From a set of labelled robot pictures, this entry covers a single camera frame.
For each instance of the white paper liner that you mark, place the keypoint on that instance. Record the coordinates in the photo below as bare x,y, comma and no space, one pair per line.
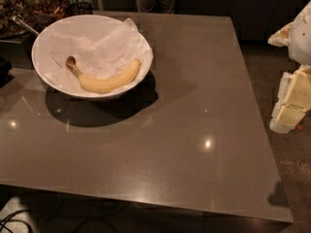
107,47

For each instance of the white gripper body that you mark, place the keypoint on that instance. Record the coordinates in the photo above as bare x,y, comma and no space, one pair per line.
301,38

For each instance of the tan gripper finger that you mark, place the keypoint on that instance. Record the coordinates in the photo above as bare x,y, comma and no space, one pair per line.
294,100

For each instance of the glass jar of snacks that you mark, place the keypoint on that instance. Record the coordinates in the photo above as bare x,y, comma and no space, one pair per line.
29,11

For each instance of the metal scoop handle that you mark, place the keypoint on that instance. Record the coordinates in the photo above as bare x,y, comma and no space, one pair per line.
21,23

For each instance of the white bowl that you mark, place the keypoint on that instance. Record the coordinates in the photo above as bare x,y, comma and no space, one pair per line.
87,26

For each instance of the yellow banana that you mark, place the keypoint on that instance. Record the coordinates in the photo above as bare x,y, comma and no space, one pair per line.
93,84

